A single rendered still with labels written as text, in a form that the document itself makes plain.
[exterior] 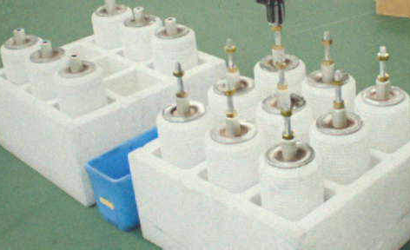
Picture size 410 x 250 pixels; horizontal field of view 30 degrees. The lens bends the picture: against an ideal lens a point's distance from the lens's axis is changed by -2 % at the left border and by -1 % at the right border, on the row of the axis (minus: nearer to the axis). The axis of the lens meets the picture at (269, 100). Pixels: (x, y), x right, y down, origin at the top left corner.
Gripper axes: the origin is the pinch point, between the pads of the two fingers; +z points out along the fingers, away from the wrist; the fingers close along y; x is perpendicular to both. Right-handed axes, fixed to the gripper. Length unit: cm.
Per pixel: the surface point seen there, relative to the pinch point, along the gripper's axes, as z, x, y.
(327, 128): 9.8, -23.5, -13.6
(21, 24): 35, 134, 12
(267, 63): 9.7, 1.6, -1.7
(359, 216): 21.6, -31.7, -16.0
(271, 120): 10.7, -13.5, -15.8
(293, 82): 12.1, -4.5, -1.2
